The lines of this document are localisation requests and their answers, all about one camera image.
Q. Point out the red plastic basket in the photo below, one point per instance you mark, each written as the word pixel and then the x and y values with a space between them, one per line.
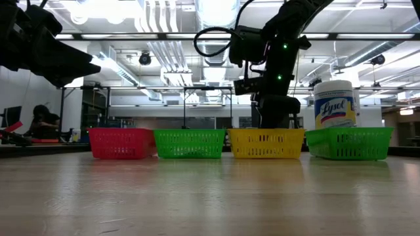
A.
pixel 121 144

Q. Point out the black ceiling spotlight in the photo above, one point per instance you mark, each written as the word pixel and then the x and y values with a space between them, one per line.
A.
pixel 377 59
pixel 145 58

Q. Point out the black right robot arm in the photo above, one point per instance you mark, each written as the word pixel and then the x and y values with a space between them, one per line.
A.
pixel 292 16

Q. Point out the black metal rack frame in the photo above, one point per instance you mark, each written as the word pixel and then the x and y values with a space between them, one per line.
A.
pixel 184 108

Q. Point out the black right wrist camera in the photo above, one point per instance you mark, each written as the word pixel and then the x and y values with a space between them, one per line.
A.
pixel 246 42

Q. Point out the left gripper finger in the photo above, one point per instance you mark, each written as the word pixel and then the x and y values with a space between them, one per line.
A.
pixel 78 73
pixel 59 55

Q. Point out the black overhead frame beam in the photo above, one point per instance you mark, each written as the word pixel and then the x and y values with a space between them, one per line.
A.
pixel 131 36

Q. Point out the yellow plastic basket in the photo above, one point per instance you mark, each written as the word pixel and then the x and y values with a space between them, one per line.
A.
pixel 265 143

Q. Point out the person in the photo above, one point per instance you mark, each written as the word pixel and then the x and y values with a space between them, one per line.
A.
pixel 42 123

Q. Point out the yellow disinfecting wipes canister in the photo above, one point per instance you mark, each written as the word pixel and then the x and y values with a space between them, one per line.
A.
pixel 334 105

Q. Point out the green plastic basket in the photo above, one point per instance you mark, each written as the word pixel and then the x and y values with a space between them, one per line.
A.
pixel 349 144
pixel 188 144

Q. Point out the red angled bar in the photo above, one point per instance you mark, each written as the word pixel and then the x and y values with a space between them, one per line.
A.
pixel 13 126

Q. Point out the black aluminium table frame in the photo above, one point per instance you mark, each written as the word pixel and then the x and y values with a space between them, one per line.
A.
pixel 42 150

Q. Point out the black monitor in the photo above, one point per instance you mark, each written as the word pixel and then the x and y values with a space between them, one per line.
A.
pixel 11 116

